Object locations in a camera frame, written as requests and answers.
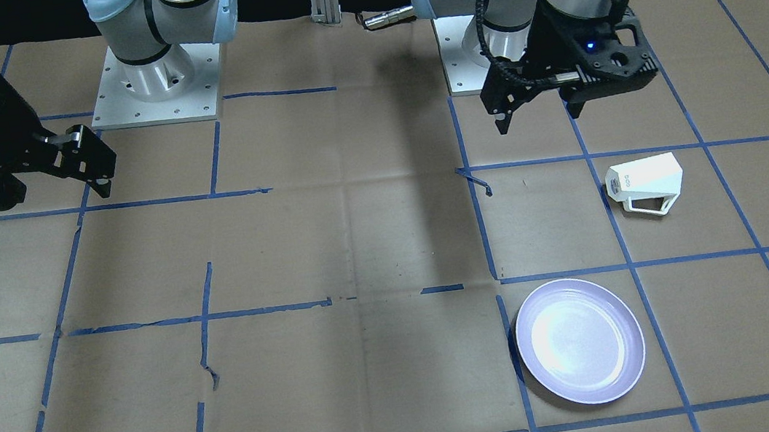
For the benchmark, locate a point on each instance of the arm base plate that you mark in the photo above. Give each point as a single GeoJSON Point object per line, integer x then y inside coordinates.
{"type": "Point", "coordinates": [182, 86]}
{"type": "Point", "coordinates": [464, 64]}

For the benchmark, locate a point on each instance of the lilac round plate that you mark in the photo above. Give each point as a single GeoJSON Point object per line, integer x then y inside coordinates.
{"type": "Point", "coordinates": [580, 341]}

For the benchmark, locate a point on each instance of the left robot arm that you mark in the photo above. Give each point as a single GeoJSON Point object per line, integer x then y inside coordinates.
{"type": "Point", "coordinates": [509, 15]}

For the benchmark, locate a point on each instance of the white faceted cup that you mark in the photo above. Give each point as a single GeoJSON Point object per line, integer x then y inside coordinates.
{"type": "Point", "coordinates": [649, 186]}

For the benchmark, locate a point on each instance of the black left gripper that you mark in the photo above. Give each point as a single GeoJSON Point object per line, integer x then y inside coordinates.
{"type": "Point", "coordinates": [549, 42]}

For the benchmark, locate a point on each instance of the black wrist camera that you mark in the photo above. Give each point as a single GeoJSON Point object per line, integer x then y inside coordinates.
{"type": "Point", "coordinates": [511, 84]}

